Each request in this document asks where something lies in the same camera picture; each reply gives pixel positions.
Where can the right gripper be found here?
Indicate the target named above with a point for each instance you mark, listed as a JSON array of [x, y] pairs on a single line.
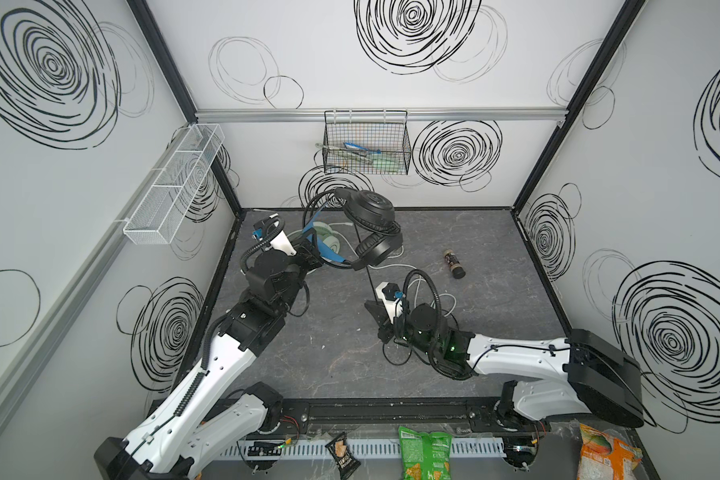
[[381, 312]]

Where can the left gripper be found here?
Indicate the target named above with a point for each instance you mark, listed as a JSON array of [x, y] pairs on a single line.
[[311, 249]]

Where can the black blue headphones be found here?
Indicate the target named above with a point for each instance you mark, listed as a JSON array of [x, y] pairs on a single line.
[[373, 217]]

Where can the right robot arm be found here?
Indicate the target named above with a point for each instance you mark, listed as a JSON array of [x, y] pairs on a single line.
[[577, 374]]

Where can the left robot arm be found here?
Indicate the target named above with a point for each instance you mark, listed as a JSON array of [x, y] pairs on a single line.
[[182, 436]]

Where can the mint green headphones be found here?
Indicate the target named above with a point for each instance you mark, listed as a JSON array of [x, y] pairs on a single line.
[[333, 239]]

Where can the small brown bottle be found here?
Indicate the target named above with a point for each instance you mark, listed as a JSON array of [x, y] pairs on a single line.
[[454, 266]]

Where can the small dark snack packet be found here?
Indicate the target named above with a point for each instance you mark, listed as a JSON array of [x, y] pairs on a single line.
[[346, 463]]

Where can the green chips bag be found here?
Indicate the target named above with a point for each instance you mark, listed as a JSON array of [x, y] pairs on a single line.
[[425, 456]]

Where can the orange snack bag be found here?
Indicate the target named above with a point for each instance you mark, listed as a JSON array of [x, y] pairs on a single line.
[[604, 456]]

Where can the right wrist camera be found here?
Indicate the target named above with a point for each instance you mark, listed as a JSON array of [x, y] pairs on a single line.
[[390, 295]]

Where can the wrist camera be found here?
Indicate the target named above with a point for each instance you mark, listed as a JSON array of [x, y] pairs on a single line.
[[269, 234], [390, 295]]

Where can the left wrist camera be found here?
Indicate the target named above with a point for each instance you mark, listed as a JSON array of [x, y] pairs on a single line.
[[269, 234]]

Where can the black wire basket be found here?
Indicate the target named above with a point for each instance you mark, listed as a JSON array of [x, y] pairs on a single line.
[[371, 142]]

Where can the black mounting rail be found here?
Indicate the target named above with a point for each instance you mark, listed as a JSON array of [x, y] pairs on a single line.
[[474, 414]]

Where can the white wire shelf basket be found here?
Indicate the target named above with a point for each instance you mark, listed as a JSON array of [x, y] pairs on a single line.
[[182, 190]]

